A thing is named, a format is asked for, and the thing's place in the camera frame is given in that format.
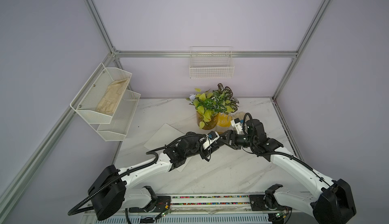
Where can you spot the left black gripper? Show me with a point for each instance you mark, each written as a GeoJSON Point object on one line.
{"type": "Point", "coordinates": [206, 153]}

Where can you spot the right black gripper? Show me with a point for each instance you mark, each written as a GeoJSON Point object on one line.
{"type": "Point", "coordinates": [227, 140]}

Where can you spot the white laptop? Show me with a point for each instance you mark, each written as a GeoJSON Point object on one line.
{"type": "Point", "coordinates": [165, 135]}

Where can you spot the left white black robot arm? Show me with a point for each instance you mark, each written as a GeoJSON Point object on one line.
{"type": "Point", "coordinates": [110, 190]}

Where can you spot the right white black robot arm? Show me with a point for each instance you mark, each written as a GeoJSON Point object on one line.
{"type": "Point", "coordinates": [327, 200]}

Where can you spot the yellow glass cup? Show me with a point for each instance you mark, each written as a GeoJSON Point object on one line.
{"type": "Point", "coordinates": [224, 123]}

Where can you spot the beige work glove on table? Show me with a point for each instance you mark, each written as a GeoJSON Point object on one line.
{"type": "Point", "coordinates": [240, 115]}

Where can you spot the potted green plant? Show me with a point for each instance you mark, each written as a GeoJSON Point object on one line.
{"type": "Point", "coordinates": [210, 104]}

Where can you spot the beige glove in basket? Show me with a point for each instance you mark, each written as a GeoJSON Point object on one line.
{"type": "Point", "coordinates": [109, 102]}

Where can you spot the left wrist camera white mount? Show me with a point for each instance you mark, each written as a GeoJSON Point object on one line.
{"type": "Point", "coordinates": [211, 138]}

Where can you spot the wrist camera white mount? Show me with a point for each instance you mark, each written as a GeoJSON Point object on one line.
{"type": "Point", "coordinates": [237, 125]}
{"type": "Point", "coordinates": [211, 138]}

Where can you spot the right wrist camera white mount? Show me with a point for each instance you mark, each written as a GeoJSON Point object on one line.
{"type": "Point", "coordinates": [237, 125]}

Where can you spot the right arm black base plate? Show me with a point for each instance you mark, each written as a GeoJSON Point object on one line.
{"type": "Point", "coordinates": [260, 202]}

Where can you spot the aluminium front rail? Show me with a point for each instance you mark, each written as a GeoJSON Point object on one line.
{"type": "Point", "coordinates": [214, 209]}

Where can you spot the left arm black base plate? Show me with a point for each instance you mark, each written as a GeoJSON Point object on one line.
{"type": "Point", "coordinates": [156, 205]}

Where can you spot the white wire wall basket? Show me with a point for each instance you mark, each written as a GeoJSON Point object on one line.
{"type": "Point", "coordinates": [210, 62]}

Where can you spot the white two-tier wall basket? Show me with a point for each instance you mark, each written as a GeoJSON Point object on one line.
{"type": "Point", "coordinates": [109, 128]}

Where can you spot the aluminium frame profiles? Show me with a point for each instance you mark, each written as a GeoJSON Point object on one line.
{"type": "Point", "coordinates": [17, 188]}

